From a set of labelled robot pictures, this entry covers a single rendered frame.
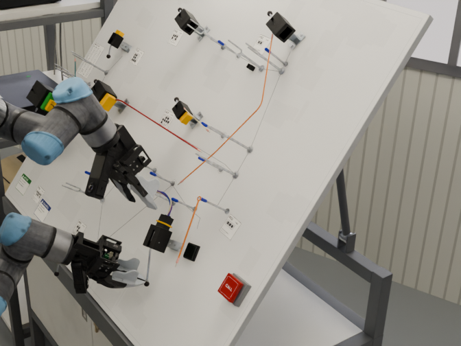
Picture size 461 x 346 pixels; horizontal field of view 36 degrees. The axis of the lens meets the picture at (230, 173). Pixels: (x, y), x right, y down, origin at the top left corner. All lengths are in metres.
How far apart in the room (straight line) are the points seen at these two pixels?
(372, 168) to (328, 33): 1.74
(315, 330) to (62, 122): 0.93
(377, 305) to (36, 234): 0.90
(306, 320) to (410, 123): 1.47
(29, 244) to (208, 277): 0.42
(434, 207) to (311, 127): 1.81
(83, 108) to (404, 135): 2.04
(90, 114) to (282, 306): 0.86
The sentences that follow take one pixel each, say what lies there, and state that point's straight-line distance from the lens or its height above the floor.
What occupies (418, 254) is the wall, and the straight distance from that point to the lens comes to 3.56.
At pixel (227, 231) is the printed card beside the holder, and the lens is 1.73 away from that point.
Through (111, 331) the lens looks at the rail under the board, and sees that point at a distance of 1.94.
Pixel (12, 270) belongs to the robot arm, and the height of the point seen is 1.14.
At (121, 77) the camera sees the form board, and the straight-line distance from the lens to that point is 2.29.
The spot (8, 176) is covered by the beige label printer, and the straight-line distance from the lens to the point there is 2.78.
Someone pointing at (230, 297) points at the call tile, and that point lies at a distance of 1.62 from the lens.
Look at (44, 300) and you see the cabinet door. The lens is 2.59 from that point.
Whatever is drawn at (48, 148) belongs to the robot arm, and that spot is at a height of 1.44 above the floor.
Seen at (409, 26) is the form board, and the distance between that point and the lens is 1.66.
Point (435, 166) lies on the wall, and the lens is 3.34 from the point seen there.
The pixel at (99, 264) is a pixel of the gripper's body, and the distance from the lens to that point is 1.69.
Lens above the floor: 2.08
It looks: 27 degrees down
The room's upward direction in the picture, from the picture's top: 2 degrees clockwise
